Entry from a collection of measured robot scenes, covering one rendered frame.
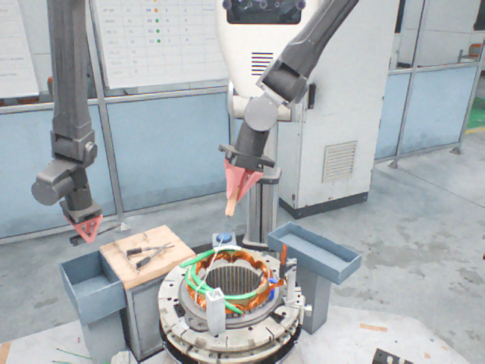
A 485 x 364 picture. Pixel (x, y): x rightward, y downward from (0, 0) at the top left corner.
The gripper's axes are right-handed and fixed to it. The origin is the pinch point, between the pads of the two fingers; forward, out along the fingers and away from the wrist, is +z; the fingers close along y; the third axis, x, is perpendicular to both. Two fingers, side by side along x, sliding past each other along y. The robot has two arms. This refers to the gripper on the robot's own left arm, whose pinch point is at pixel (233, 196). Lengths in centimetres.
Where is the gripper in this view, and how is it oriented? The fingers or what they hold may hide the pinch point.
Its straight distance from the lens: 76.9
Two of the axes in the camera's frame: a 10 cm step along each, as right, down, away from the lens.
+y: 8.8, 1.8, 4.4
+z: -3.0, 9.3, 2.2
